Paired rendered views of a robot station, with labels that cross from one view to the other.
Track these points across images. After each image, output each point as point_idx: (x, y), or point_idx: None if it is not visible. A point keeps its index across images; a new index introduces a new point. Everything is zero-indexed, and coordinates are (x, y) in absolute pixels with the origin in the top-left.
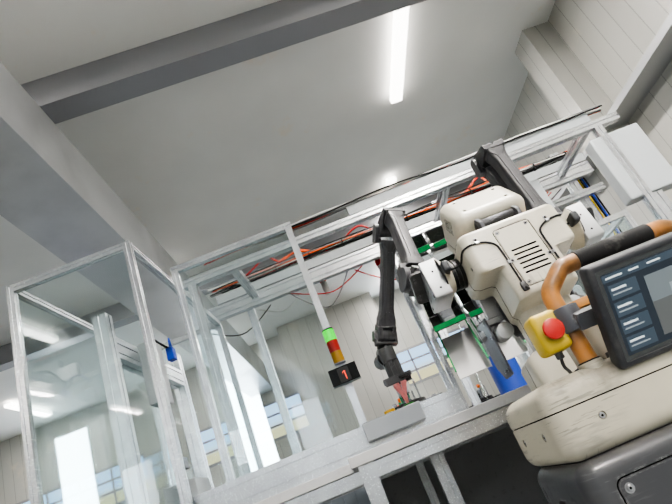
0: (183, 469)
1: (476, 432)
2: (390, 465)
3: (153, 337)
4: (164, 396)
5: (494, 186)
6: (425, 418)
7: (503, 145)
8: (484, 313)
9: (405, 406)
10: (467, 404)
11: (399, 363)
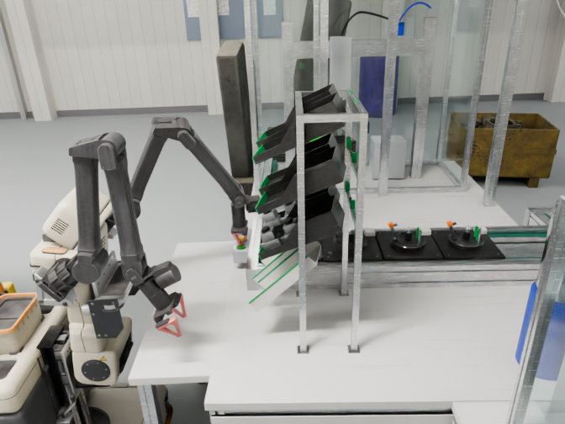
0: (255, 166)
1: None
2: None
3: (251, 77)
4: (250, 121)
5: (60, 202)
6: (236, 262)
7: (72, 157)
8: (116, 259)
9: (234, 246)
10: (298, 285)
11: (234, 220)
